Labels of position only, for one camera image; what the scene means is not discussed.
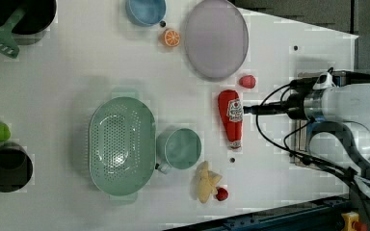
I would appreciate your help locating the yellow plush banana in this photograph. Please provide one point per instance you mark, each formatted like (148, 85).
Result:
(207, 184)

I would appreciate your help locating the green spatula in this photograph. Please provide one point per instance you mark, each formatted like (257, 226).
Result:
(8, 46)

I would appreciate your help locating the small red plush fruit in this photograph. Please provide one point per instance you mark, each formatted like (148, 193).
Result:
(222, 194)

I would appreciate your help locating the black pot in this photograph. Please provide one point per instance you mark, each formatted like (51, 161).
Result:
(39, 15)

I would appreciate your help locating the green mug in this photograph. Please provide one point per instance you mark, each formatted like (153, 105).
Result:
(178, 148)

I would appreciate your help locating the red plush strawberry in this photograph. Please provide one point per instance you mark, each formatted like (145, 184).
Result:
(247, 81)

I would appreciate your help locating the black cylinder cup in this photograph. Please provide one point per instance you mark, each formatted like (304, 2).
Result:
(16, 167)

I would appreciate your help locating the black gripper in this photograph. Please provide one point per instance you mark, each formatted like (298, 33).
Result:
(293, 106)

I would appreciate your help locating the orange slice toy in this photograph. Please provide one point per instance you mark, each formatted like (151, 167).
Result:
(171, 38)

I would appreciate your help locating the green oval strainer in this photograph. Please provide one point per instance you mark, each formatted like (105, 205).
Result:
(122, 138)

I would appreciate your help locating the blue cup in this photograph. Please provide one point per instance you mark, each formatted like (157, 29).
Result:
(145, 13)

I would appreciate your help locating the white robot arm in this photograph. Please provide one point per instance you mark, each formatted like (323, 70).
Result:
(349, 167)

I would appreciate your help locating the grey round plate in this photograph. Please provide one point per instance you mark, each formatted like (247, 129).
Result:
(216, 38)

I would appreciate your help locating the red plush ketchup bottle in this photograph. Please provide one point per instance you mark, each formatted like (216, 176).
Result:
(231, 113)

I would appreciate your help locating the yellow red emergency button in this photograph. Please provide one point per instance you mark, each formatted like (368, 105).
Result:
(352, 222)

